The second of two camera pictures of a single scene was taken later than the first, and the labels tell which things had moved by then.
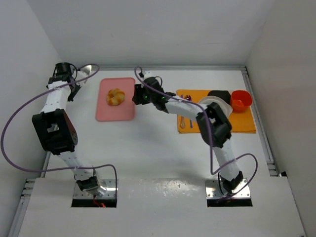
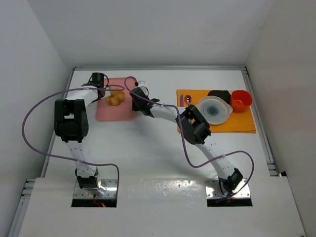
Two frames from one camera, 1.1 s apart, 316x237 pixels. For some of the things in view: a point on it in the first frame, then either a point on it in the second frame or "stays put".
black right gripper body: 137,94 to 138,92
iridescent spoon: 189,98 stays put
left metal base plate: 110,185 stays put
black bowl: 223,94 stays put
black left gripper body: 73,91 to 103,89
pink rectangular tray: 124,111 stays put
